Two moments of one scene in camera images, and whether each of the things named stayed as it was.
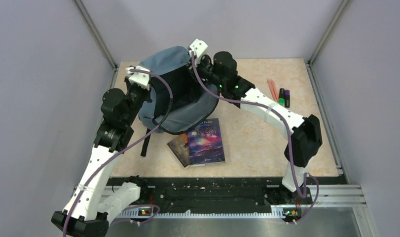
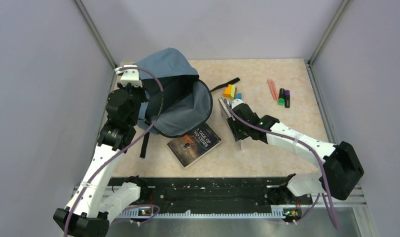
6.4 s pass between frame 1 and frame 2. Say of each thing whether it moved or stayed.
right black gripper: moved
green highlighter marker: stayed
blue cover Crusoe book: moved
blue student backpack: stayed
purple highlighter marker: stayed
